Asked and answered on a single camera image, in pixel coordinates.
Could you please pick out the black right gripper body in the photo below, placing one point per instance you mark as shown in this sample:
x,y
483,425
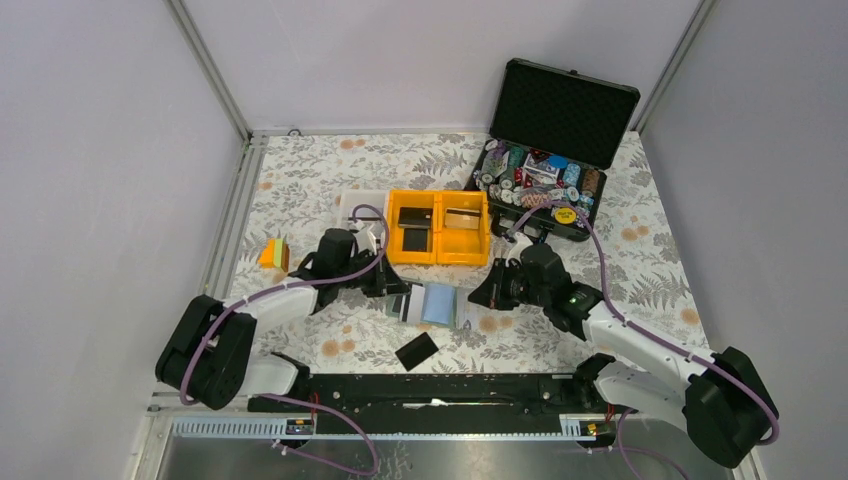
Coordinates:
x,y
519,290

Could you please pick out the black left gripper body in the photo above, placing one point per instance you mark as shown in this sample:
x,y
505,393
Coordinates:
x,y
373,284

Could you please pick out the white storage bin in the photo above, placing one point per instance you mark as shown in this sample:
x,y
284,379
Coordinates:
x,y
367,206

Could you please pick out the black credit card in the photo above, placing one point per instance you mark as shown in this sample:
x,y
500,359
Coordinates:
x,y
416,351

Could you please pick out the yellow double storage bin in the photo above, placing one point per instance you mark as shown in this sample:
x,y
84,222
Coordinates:
x,y
447,246

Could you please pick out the dark grey credit card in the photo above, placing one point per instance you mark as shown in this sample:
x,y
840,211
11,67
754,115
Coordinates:
x,y
396,307

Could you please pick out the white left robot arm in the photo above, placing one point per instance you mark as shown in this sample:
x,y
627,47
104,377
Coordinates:
x,y
210,357

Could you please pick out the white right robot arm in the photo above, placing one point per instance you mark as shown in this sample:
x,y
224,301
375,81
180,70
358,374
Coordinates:
x,y
716,398

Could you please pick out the dark card in bin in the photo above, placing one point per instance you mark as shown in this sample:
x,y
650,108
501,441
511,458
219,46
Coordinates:
x,y
416,225

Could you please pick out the card in yellow bin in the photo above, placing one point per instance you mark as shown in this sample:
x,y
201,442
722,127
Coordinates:
x,y
464,219

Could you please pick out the yellow big blind chip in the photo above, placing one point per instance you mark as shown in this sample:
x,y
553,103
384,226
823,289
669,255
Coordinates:
x,y
564,215

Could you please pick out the orange poker chip stack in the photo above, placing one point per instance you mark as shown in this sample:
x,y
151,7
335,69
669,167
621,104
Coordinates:
x,y
530,200

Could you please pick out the floral table mat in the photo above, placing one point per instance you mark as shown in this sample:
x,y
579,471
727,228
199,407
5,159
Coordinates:
x,y
296,195

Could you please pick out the black poker chip case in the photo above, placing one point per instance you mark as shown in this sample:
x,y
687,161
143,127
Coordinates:
x,y
554,131

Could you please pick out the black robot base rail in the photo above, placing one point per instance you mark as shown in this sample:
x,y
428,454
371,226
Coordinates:
x,y
497,405

